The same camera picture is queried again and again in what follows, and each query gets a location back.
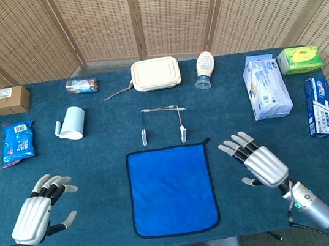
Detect blue white toothpaste box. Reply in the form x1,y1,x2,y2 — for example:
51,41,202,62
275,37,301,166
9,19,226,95
302,75,329,140

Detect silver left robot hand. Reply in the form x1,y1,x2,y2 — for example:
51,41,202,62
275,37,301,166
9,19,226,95
2,169,86,246

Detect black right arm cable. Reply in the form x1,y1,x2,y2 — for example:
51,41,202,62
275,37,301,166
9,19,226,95
281,177,329,246

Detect blue snack bag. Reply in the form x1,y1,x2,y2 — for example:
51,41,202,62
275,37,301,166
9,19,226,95
0,119,40,169

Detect clear jar with blue label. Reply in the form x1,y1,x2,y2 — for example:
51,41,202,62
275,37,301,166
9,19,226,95
64,75,100,98

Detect pale blue plastic cup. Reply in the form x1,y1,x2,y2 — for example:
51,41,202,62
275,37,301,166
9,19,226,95
50,105,89,143

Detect grey slim utensil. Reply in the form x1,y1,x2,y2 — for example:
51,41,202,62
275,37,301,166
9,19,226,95
101,78,137,102

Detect green tissue box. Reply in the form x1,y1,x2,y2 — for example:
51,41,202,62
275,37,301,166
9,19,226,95
274,43,325,78

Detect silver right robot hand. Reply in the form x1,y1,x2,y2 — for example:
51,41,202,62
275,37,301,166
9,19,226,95
216,124,292,197

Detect cream lidded lunch box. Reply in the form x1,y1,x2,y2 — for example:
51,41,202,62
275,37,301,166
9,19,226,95
129,55,184,95

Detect lavender white paper pack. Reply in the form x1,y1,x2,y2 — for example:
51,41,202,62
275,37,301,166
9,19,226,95
240,51,295,122

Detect woven wicker folding screen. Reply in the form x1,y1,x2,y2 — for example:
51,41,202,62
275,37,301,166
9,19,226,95
0,0,329,216

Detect brown cardboard box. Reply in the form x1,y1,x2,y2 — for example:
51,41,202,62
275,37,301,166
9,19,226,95
0,84,33,117

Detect cream squeeze sauce bottle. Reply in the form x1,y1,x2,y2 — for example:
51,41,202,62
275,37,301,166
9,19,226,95
189,50,219,92

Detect metal drying rack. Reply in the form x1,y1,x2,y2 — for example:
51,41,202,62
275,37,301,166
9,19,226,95
136,102,192,149

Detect teal tablecloth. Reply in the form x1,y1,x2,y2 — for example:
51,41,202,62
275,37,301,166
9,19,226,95
0,39,329,246

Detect blue towel with black trim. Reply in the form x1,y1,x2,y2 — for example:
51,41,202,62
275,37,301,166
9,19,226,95
121,137,224,243

